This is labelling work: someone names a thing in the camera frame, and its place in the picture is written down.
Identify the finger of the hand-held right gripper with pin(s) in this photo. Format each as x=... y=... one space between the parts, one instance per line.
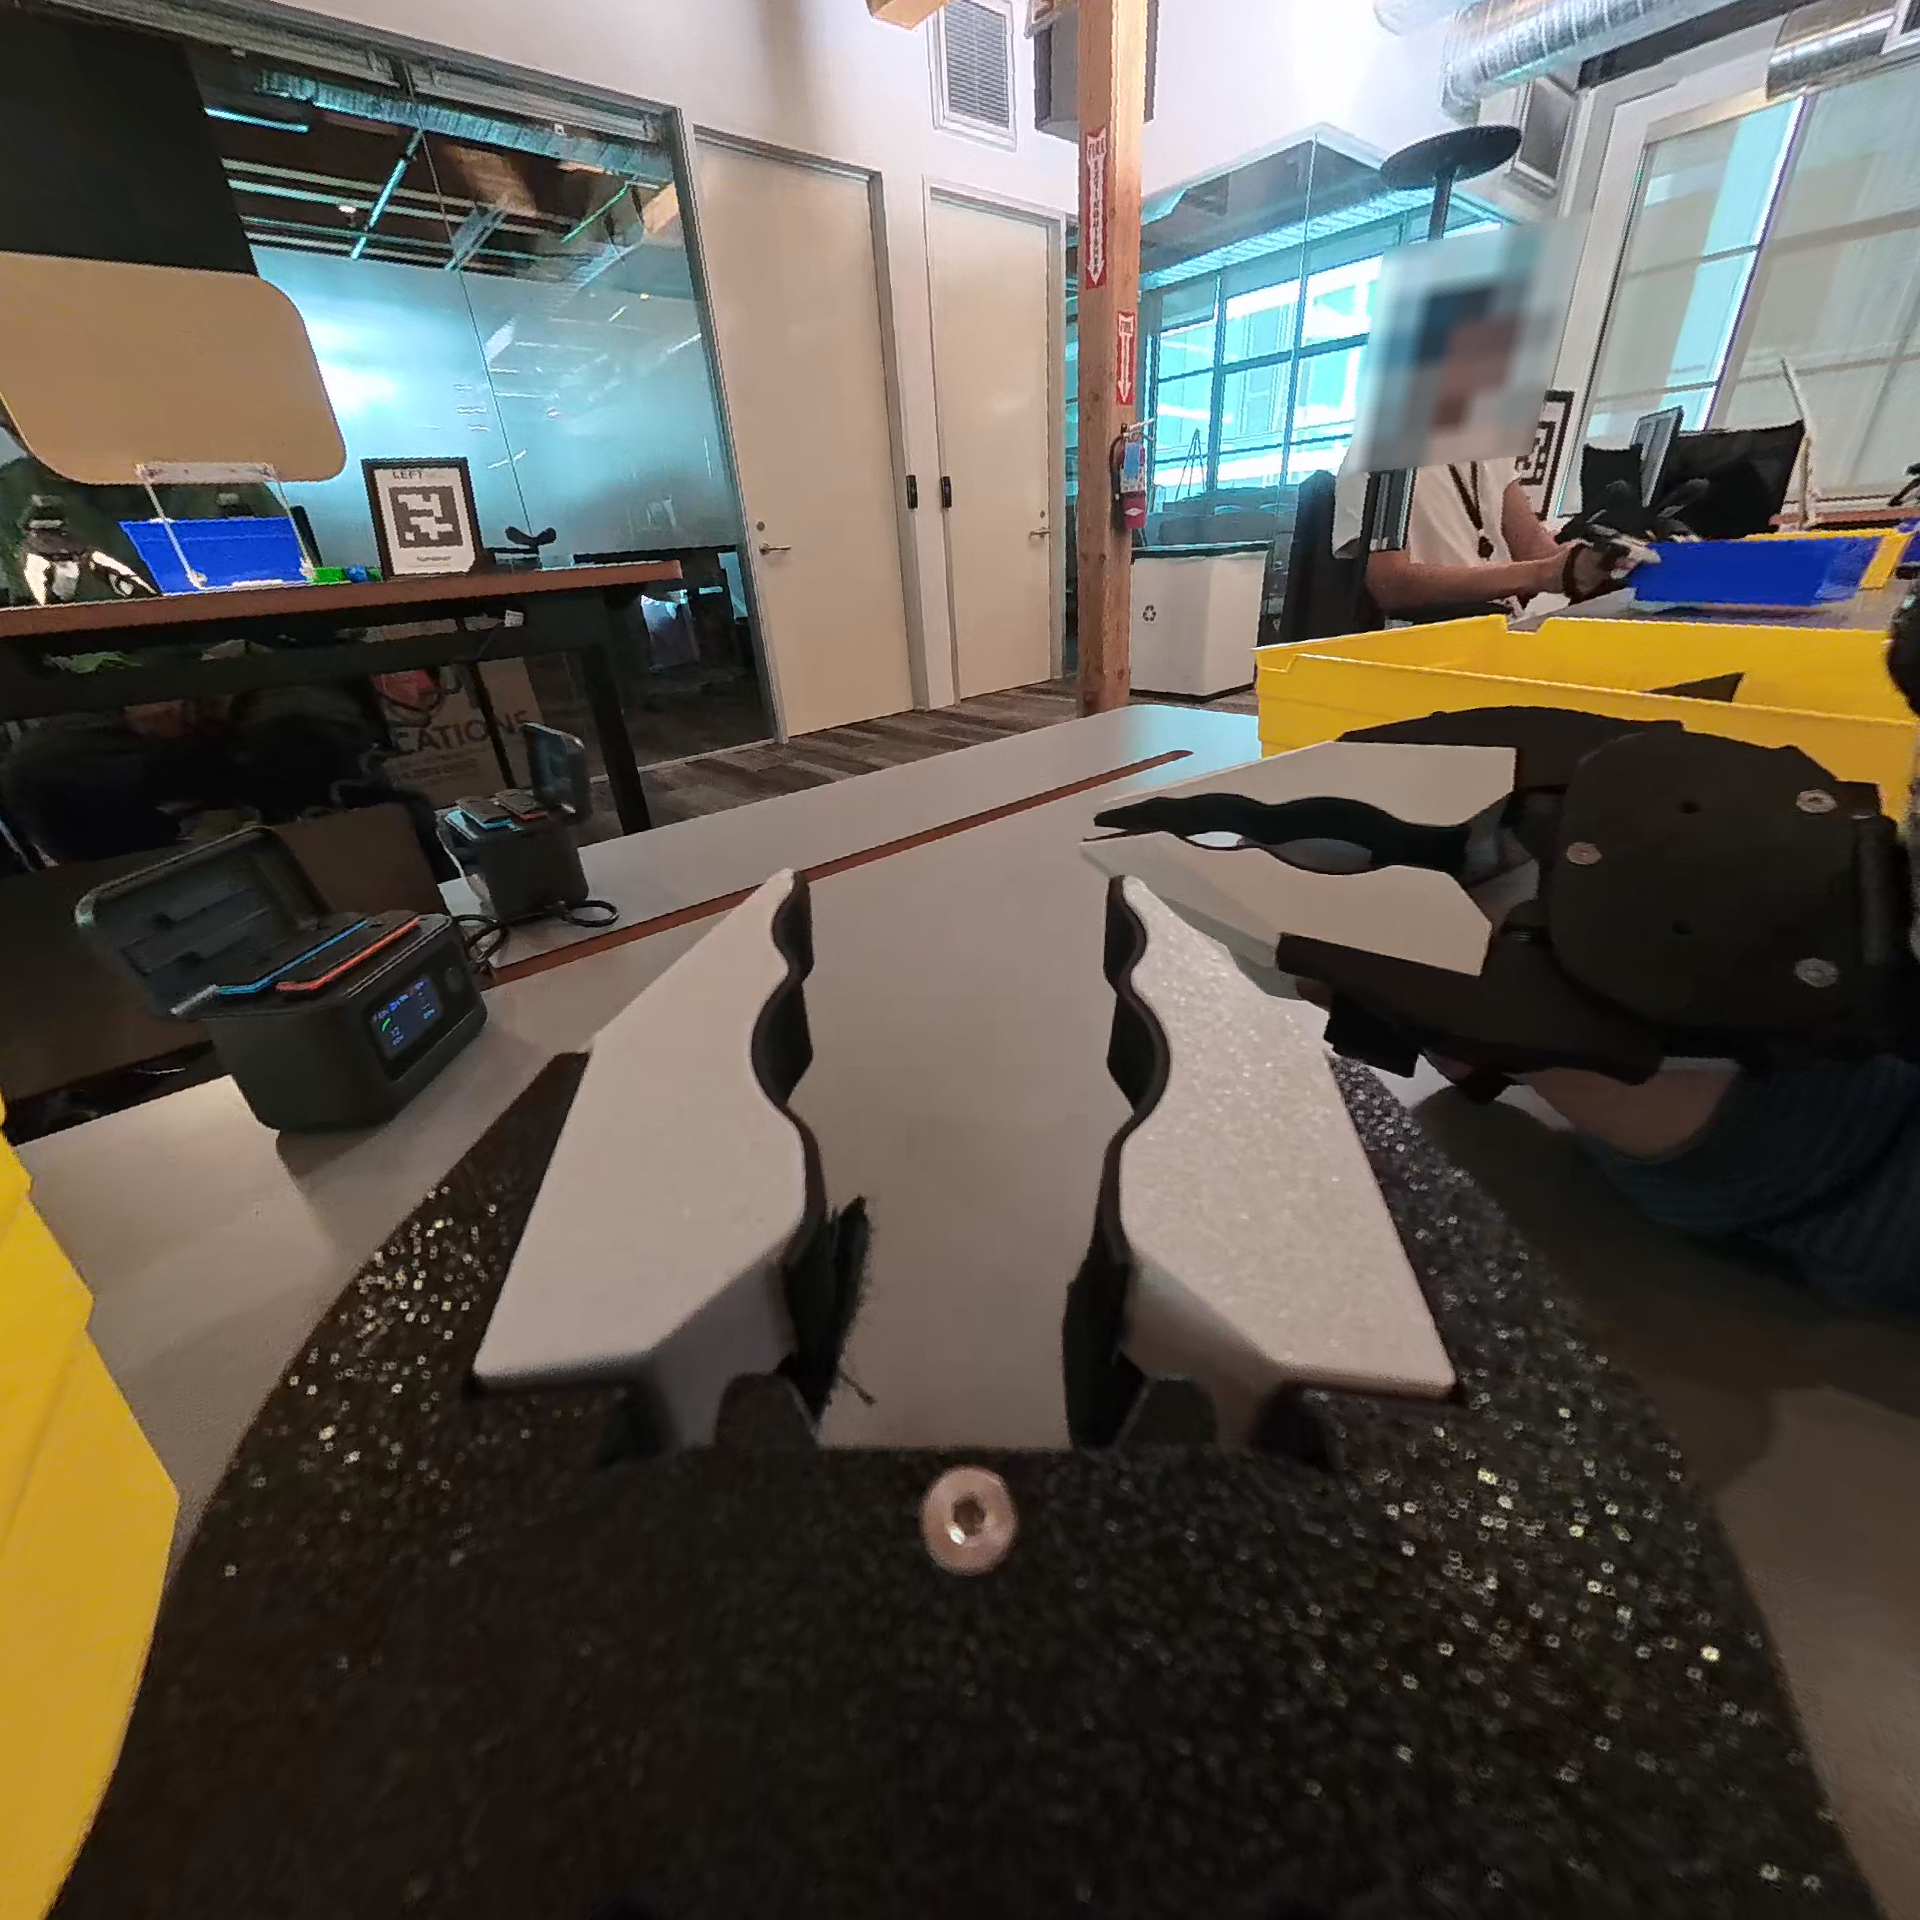
x=1349 y=909
x=1349 y=781

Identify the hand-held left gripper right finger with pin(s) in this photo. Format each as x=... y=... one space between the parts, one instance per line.
x=1276 y=1186

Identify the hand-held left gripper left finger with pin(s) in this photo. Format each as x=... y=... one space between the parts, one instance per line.
x=661 y=1172

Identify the person's right forearm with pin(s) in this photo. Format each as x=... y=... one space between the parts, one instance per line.
x=1770 y=1186

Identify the yellow plastic bin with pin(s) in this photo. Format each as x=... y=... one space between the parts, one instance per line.
x=1424 y=675
x=60 y=1501

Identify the black office chair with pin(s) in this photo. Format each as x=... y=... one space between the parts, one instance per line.
x=1330 y=570
x=1740 y=482

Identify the white recycling bin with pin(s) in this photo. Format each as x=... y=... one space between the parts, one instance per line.
x=1202 y=629

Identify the blue plastic bin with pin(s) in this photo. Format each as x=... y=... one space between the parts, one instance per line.
x=1757 y=573
x=211 y=556

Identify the small black charging case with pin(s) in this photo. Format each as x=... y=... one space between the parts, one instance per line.
x=524 y=869

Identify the red fire extinguisher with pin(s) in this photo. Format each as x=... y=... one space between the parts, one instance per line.
x=1132 y=487

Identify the black charging case with screen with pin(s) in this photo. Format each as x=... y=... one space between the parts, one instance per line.
x=300 y=1051

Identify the marker tag sign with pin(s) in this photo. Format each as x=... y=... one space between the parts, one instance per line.
x=1559 y=451

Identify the black computer monitor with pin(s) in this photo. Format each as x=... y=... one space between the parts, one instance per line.
x=1659 y=451

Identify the printed cardboard box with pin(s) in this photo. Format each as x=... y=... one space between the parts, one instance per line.
x=464 y=750

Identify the red arrow sign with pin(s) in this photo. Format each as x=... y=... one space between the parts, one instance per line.
x=1127 y=359
x=1099 y=212

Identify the white door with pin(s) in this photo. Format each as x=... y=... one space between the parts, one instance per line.
x=997 y=451
x=811 y=451

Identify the small black device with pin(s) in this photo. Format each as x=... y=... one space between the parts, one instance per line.
x=533 y=552

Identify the black round lamp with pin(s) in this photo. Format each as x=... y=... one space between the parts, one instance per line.
x=1448 y=149

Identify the dark desk with brown top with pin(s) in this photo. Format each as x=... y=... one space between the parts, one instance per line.
x=226 y=646

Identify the framed marker tag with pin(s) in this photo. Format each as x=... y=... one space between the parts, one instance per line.
x=429 y=518

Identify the tan rounded board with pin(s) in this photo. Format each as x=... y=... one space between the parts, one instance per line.
x=149 y=375

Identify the black panel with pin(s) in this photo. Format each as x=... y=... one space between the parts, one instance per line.
x=106 y=149

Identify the wooden post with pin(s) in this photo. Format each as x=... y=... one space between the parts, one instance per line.
x=1108 y=629

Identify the silver ceiling duct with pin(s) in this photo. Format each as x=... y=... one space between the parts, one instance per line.
x=1576 y=44

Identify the wall air vent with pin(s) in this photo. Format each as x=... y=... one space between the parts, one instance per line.
x=974 y=68

